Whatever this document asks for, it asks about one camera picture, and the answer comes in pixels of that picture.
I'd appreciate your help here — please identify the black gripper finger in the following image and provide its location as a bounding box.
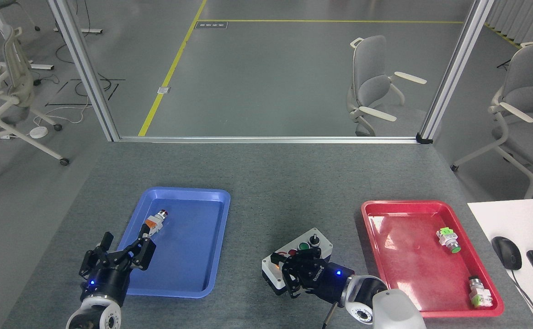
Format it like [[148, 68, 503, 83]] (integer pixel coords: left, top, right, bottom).
[[288, 247, 325, 271], [79, 232, 115, 279], [119, 225, 157, 271], [281, 258, 316, 298]]

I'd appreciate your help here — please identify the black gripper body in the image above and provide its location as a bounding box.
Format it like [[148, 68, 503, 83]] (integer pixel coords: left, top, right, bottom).
[[80, 261, 133, 308], [310, 260, 356, 306]]

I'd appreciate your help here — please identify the grey control box with buttons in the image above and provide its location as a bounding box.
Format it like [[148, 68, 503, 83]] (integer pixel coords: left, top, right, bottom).
[[261, 228, 334, 293]]

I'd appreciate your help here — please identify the blue plastic tray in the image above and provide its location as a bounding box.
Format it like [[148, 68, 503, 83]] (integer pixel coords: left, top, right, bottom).
[[103, 186, 231, 299]]

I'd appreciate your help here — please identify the red plastic tray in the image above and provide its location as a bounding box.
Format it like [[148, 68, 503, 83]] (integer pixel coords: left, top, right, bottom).
[[361, 200, 505, 318]]

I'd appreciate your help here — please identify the silver aluminium crossbar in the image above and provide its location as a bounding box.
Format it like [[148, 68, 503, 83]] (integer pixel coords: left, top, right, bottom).
[[117, 136, 420, 144]]

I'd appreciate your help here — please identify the black computer mouse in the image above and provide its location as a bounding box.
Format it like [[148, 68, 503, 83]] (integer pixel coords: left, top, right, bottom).
[[491, 236, 522, 271]]

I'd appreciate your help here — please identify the grey office chair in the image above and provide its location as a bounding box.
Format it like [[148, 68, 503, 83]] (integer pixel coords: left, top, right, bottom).
[[346, 35, 427, 137], [450, 42, 533, 200]]

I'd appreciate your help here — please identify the white mesh office chair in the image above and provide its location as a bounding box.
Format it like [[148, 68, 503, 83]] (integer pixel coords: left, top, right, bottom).
[[0, 25, 70, 190]]

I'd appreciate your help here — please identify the white desk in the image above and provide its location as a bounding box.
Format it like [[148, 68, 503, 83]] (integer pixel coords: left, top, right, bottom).
[[467, 197, 533, 329]]

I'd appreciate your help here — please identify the white pleated curtain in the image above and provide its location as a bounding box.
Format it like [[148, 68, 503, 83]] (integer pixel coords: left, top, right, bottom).
[[485, 0, 533, 44]]

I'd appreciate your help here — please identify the red push button switch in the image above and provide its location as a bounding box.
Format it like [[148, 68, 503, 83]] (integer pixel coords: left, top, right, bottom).
[[139, 209, 170, 237]]

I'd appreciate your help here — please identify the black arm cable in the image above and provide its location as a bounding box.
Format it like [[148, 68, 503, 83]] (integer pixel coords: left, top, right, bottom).
[[321, 303, 338, 329]]

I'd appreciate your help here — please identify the green push button switch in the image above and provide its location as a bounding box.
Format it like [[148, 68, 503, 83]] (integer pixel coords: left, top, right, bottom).
[[436, 227, 462, 254]]

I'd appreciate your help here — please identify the silver-capped green switch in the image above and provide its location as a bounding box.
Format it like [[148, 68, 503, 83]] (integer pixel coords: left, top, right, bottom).
[[468, 276, 494, 308]]

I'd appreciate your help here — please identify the silver aluminium post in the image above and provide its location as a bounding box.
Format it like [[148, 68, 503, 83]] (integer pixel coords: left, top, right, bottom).
[[47, 0, 121, 142], [418, 0, 496, 141]]

